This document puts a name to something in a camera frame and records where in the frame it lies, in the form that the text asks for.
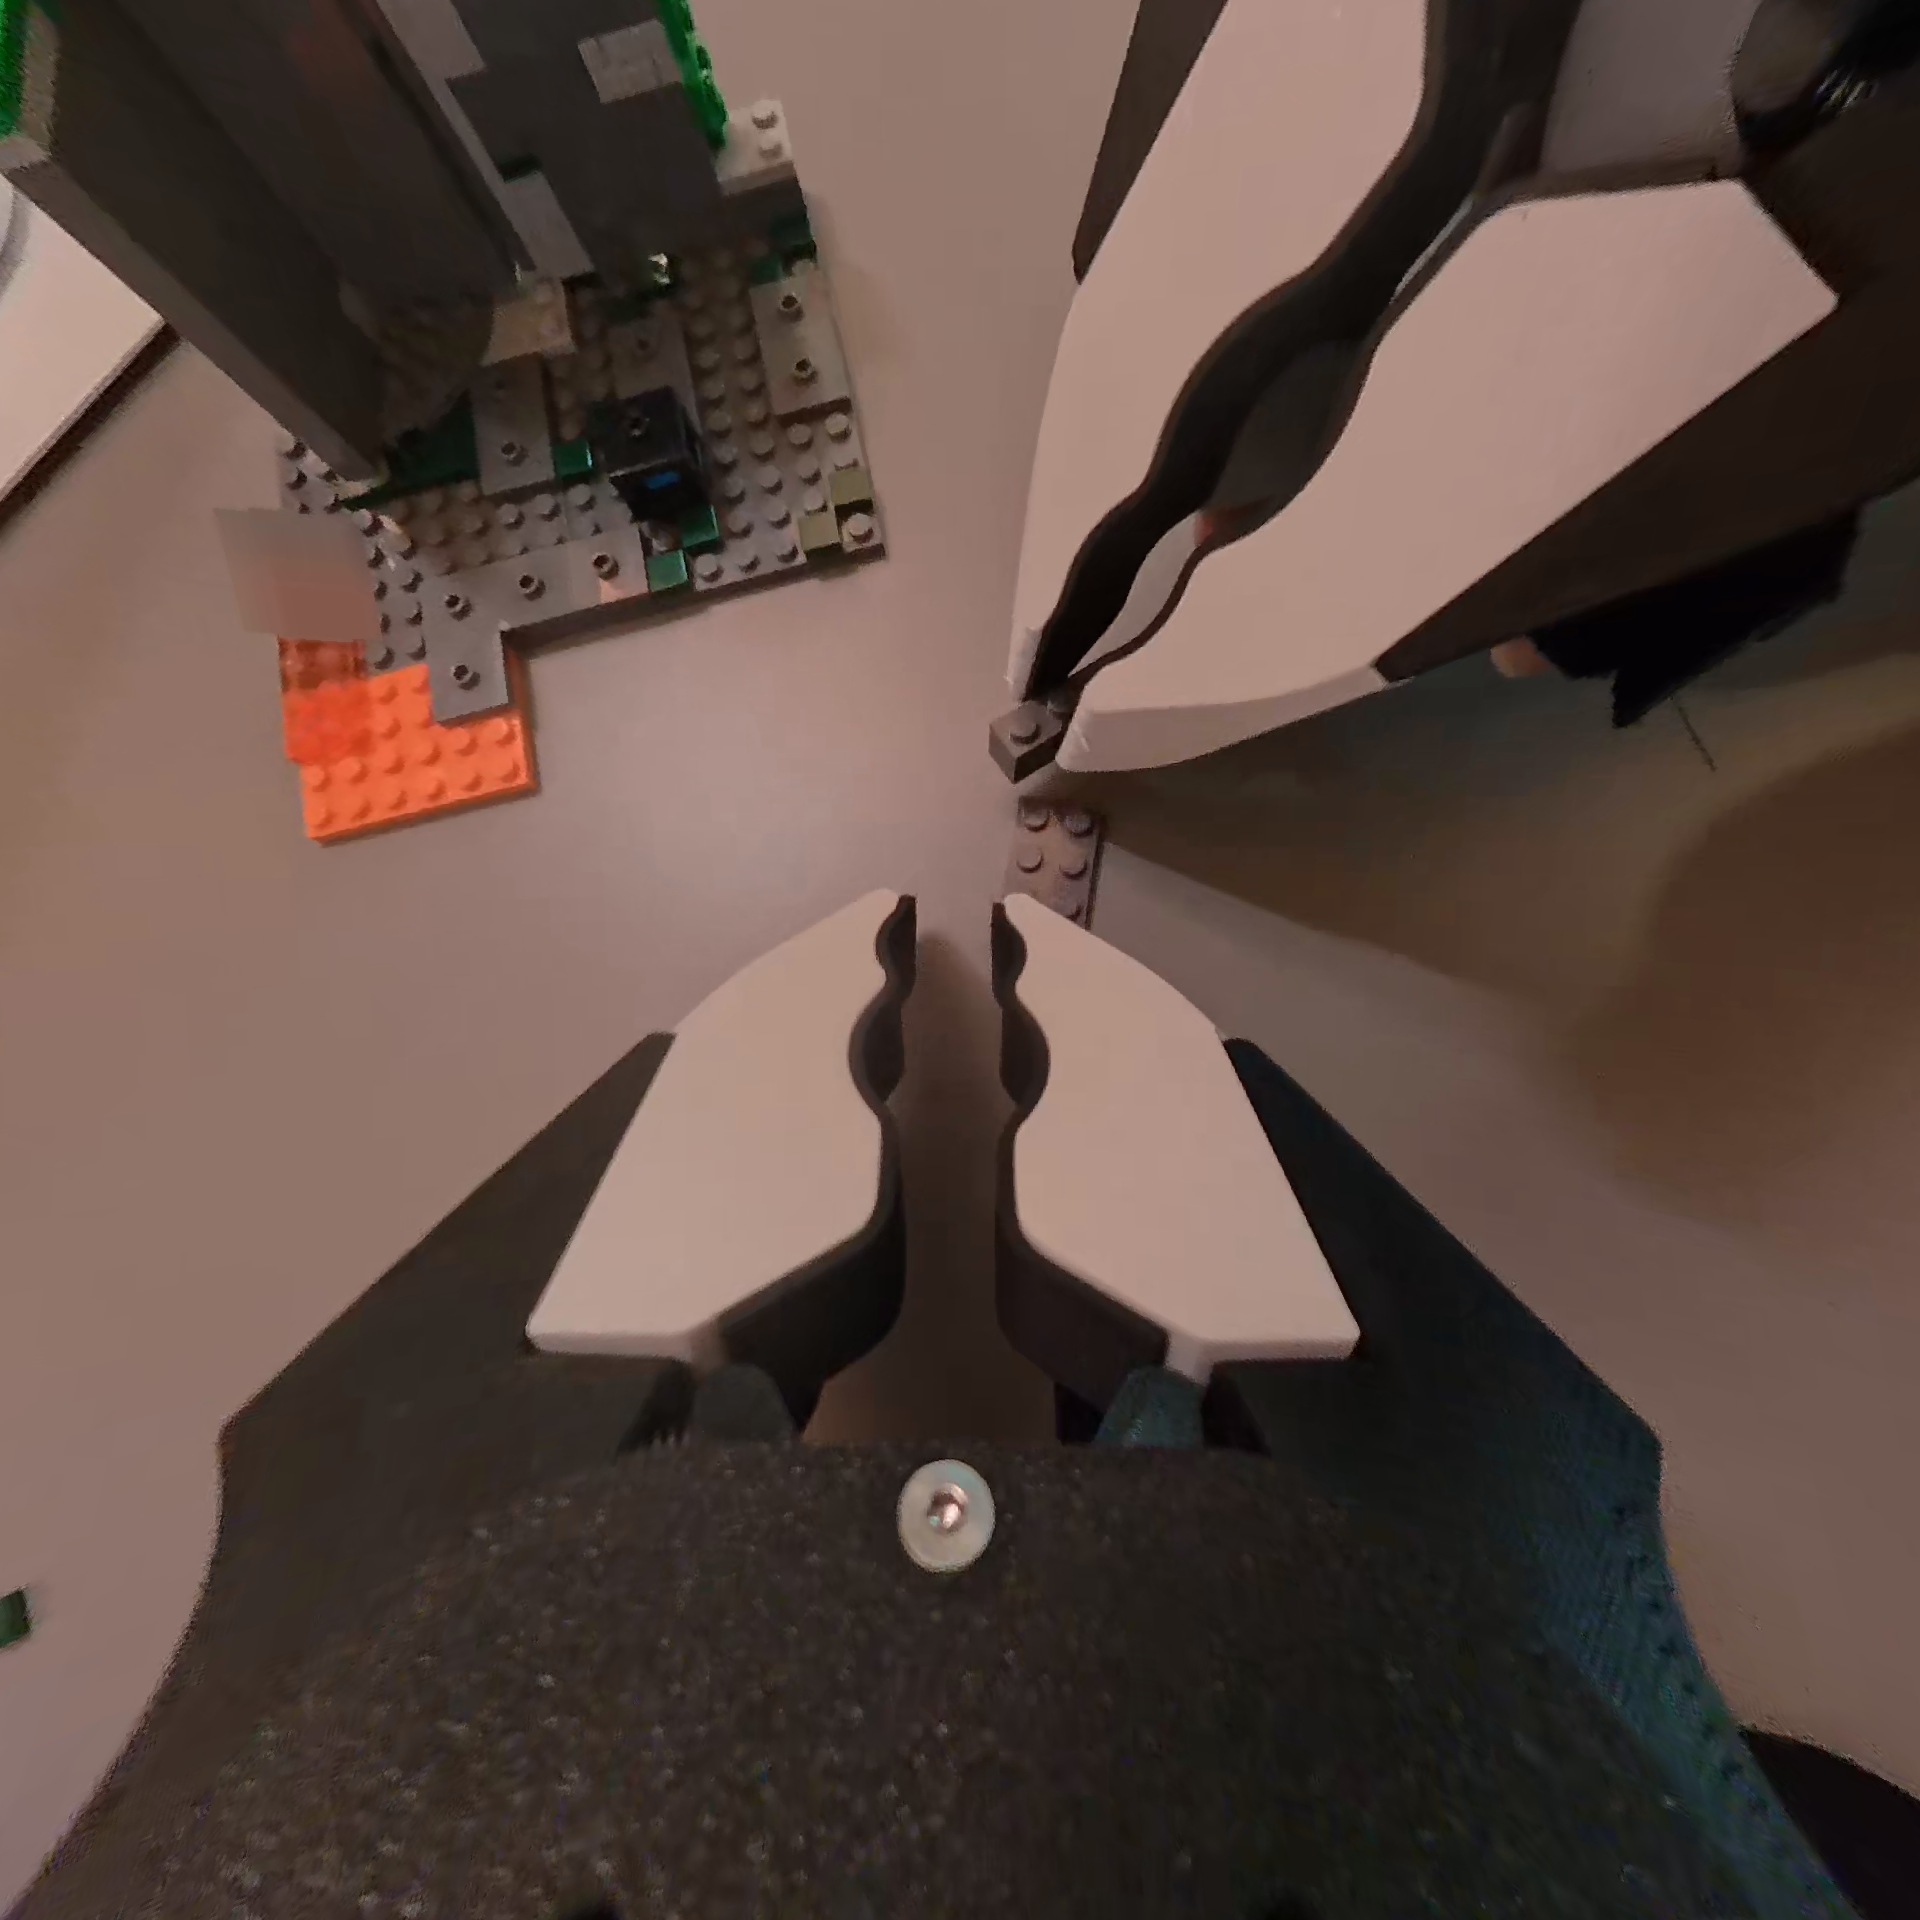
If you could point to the dark grey toy plate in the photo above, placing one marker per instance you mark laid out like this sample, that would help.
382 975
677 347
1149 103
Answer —
1055 862

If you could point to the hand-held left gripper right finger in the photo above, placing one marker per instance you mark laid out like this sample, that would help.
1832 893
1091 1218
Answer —
1172 1169

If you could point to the dark grey toy brick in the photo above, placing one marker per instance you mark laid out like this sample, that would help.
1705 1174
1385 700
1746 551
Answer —
1026 743

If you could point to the grey desk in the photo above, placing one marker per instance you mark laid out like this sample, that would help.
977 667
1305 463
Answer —
303 1053

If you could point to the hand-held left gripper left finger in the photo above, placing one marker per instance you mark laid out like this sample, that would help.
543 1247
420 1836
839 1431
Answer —
733 1169

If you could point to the toy brick tower build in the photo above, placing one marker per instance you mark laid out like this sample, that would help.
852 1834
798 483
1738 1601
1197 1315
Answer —
494 598

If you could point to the small green toy brick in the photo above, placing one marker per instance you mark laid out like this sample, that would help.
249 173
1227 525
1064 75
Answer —
13 1618

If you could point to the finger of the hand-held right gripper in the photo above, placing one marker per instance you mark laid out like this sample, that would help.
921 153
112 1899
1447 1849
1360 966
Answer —
1172 270
1498 450

